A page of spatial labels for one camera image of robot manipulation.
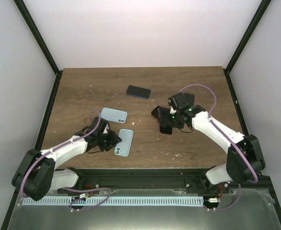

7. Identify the light blue phone case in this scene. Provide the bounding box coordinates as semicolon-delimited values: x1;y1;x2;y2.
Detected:
100;107;128;124
114;129;134;157

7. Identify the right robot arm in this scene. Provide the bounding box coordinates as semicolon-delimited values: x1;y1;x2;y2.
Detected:
152;92;266;193

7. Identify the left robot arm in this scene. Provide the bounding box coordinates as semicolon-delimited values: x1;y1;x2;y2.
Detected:
12;117;122;201

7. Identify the black phone case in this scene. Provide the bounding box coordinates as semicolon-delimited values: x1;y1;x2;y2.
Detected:
151;106;171;123

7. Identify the black phone blue edge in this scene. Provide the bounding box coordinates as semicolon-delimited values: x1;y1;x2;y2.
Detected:
126;85;151;99

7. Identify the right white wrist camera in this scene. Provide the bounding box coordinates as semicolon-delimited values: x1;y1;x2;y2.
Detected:
170;106;176;114

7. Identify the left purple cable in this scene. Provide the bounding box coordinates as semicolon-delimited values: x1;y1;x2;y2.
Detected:
19;109;102;198

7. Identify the purple cable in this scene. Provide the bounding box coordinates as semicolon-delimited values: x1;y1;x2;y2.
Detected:
19;109;102;198
178;83;260;184

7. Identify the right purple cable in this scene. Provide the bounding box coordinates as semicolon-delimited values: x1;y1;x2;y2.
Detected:
178;83;260;184

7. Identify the black aluminium front rail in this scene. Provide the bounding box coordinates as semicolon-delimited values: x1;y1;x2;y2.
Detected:
18;168;270;192

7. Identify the light blue slotted cable duct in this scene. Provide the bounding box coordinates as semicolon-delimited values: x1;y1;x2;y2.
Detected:
22;196;204;207

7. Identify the left black frame post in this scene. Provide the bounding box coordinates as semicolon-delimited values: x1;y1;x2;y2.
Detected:
12;0;60;74

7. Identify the black frame post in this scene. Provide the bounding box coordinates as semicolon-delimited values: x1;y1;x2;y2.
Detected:
225;0;271;73
12;0;60;74

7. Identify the right black frame post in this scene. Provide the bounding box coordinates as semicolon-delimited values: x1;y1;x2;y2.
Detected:
225;0;271;73

